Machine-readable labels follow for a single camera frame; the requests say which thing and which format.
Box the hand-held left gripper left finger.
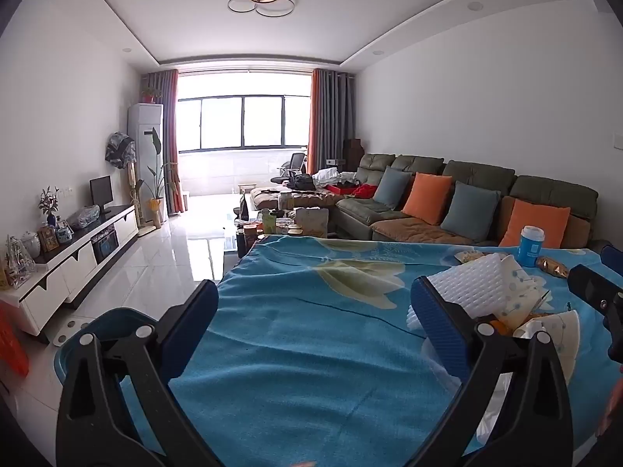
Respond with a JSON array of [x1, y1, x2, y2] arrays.
[[56, 279, 220, 467]]

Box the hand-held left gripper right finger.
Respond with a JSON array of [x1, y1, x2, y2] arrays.
[[409, 275, 575, 467]]

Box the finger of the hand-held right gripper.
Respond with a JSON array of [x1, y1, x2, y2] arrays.
[[568, 263, 623, 365], [600, 244, 623, 273]]

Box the gold snack packet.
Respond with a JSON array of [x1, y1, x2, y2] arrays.
[[535, 257, 571, 279]]

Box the white foam net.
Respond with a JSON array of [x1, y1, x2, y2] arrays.
[[403, 302, 431, 339], [427, 253, 517, 313]]

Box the teal plastic trash bin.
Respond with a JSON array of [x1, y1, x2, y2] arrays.
[[53, 306, 164, 400]]

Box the white printed paper cup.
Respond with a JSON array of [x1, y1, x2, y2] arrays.
[[501, 255, 553, 329], [513, 309, 582, 368]]

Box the blue cup with white lid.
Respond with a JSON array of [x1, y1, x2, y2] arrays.
[[516, 226, 544, 268]]

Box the orange cushion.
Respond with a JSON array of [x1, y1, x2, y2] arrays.
[[499, 198, 571, 250], [401, 172, 453, 226]]

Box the black glass coffee table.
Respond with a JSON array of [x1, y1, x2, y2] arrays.
[[234, 195, 332, 258]]

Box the cluster of brown food jars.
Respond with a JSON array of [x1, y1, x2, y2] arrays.
[[242, 221, 293, 250]]

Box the blue floral printed blanket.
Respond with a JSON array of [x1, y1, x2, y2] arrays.
[[119, 234, 623, 467]]

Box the white bathroom scale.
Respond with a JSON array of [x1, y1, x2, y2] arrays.
[[51, 318, 93, 346]]

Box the grey-blue cushion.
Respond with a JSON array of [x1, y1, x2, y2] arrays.
[[440, 181, 502, 244], [374, 165, 414, 211]]

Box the tall leafy plant yellow pot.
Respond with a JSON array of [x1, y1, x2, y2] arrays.
[[139, 126, 178, 227]]

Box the white and black TV cabinet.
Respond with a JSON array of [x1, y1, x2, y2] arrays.
[[0, 203, 139, 336]]

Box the plastic wrapped bundle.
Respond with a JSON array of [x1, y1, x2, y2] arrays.
[[68, 205, 101, 229]]

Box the beige paper bag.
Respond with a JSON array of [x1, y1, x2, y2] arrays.
[[294, 207, 328, 238]]

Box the green and brown sofa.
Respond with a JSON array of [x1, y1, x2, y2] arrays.
[[250, 152, 602, 254]]

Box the small black monitor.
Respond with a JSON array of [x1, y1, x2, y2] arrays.
[[89, 175, 114, 215]]

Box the grey and orange curtain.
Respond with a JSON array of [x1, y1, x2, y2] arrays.
[[306, 68, 356, 176], [141, 69, 188, 215]]

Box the blue vase with leafy branch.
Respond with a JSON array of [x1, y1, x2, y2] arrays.
[[38, 186, 60, 228]]

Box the white ceramic lidded jar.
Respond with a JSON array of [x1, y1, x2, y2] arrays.
[[19, 231, 42, 258]]

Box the orange plastic bag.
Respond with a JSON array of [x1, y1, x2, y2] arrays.
[[0, 302, 30, 377]]

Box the plastic wrapped model ship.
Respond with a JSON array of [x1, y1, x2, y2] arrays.
[[4, 234, 37, 288]]

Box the floor fan with printed cover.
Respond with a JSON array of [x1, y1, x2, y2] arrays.
[[104, 130, 142, 227]]

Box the pile of white clothes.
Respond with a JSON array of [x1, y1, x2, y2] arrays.
[[313, 168, 358, 188]]

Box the black office chair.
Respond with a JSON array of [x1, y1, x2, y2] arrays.
[[270, 152, 307, 188]]

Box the stack of brown boxes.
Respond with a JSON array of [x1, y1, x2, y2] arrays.
[[343, 139, 365, 166]]

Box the large window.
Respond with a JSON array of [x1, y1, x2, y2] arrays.
[[176, 95, 310, 153]]

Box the white standing air conditioner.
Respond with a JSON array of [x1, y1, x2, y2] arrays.
[[127, 103, 166, 225]]

